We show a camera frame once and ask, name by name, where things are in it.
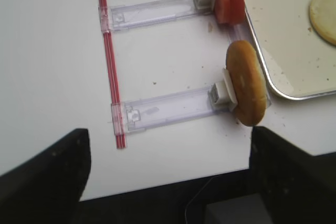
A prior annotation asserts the metal baking tray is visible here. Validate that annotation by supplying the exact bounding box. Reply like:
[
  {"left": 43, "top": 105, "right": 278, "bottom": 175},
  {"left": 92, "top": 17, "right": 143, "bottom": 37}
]
[{"left": 245, "top": 0, "right": 335, "bottom": 100}]

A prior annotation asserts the lower left clear pusher track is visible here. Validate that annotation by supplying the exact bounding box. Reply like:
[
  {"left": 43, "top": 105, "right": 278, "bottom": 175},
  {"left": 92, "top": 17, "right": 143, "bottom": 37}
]
[{"left": 111, "top": 86, "right": 229, "bottom": 136}]

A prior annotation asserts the bun slice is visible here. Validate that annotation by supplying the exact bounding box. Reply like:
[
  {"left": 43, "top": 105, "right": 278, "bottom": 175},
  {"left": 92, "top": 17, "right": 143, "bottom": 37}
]
[
  {"left": 226, "top": 40, "right": 267, "bottom": 126},
  {"left": 309, "top": 0, "right": 335, "bottom": 46}
]

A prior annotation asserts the left red rail strip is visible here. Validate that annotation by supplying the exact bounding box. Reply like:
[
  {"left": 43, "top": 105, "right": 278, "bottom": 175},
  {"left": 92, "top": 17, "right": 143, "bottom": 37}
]
[{"left": 98, "top": 0, "right": 127, "bottom": 150}]

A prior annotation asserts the clear pusher track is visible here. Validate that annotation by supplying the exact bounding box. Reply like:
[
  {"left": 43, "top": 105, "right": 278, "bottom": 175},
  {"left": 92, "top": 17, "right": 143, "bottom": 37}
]
[
  {"left": 111, "top": 86, "right": 229, "bottom": 136},
  {"left": 99, "top": 0, "right": 213, "bottom": 33}
]

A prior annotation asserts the upper left clear pusher track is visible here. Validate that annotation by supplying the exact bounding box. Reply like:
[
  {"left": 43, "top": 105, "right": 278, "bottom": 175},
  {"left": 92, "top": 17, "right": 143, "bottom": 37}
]
[{"left": 99, "top": 0, "right": 213, "bottom": 33}]

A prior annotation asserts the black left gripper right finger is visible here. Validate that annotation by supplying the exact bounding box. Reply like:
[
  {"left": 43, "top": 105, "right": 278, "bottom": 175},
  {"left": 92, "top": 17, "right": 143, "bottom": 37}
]
[{"left": 249, "top": 126, "right": 335, "bottom": 223}]

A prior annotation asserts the white bun bottom pusher block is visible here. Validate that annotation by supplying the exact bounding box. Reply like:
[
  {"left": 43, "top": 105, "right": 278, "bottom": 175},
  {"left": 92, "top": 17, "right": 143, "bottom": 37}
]
[{"left": 208, "top": 68, "right": 238, "bottom": 112}]

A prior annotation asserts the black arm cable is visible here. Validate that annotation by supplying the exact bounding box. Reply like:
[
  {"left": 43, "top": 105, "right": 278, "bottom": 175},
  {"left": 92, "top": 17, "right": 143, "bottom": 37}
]
[{"left": 183, "top": 176, "right": 215, "bottom": 224}]

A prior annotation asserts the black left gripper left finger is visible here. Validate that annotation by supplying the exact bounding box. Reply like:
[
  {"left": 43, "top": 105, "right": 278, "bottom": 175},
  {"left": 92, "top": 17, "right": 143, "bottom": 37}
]
[{"left": 1, "top": 129, "right": 91, "bottom": 223}]

